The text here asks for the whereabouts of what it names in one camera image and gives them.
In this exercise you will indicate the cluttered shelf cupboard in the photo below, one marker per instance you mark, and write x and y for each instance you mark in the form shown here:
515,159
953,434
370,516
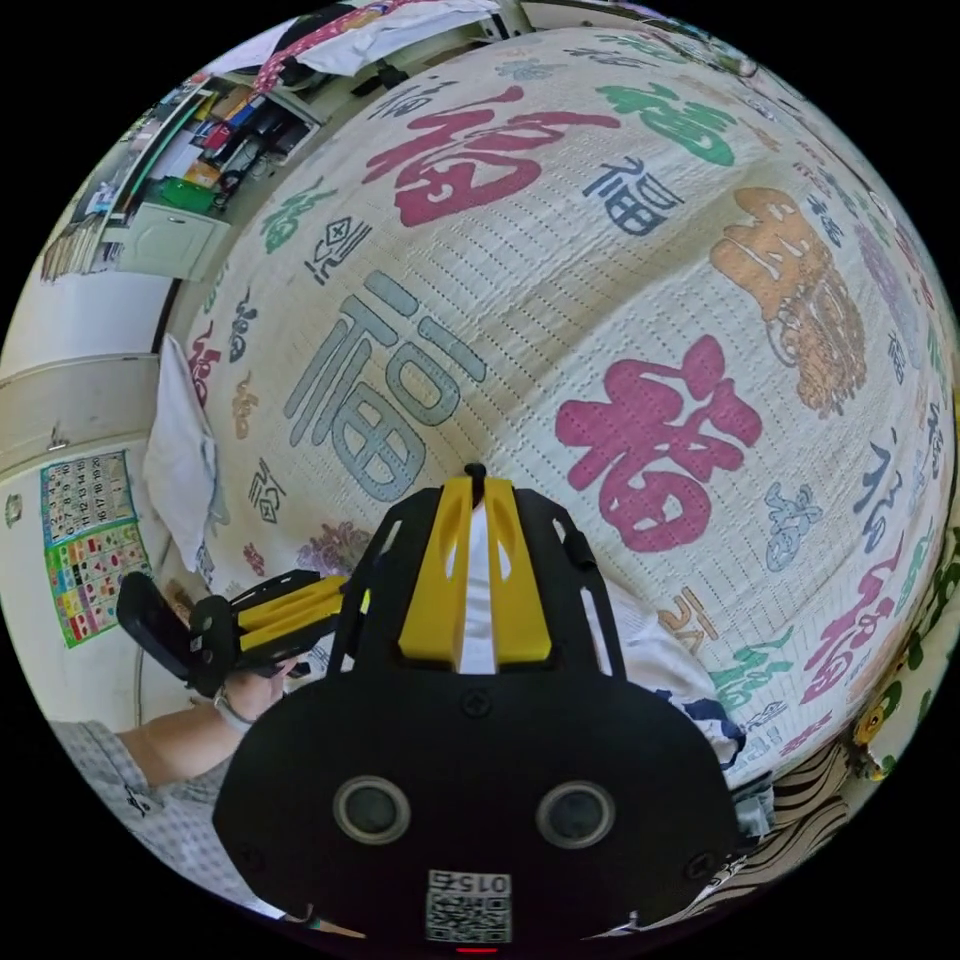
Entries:
165,232

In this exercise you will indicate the white short sleeve shirt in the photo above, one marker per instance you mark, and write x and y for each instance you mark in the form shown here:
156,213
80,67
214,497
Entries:
660,660

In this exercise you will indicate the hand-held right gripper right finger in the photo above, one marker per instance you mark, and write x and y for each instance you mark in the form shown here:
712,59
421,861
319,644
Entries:
517,600

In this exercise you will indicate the person's left hand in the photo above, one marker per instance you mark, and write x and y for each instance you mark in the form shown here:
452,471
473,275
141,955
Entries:
259,694

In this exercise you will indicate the striped black white cloth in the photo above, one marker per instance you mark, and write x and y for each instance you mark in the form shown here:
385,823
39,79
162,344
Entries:
802,832

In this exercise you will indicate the green patterned cloth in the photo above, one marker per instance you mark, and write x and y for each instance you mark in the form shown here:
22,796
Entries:
911,660

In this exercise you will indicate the bed with printed mat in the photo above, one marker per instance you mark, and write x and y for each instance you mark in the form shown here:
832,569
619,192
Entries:
525,300

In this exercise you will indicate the person's left forearm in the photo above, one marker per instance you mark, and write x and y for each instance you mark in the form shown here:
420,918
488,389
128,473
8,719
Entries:
180,739

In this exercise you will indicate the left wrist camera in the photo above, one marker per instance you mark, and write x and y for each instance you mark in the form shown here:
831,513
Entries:
150,622

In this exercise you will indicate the person's body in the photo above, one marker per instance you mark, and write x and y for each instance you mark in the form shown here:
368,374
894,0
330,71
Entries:
165,817

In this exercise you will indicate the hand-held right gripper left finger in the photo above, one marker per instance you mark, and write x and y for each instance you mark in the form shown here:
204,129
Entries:
435,600

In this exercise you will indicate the pile of clothes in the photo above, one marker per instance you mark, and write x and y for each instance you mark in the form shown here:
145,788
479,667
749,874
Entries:
180,442

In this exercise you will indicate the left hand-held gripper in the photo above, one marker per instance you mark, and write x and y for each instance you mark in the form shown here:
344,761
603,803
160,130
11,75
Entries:
214,645

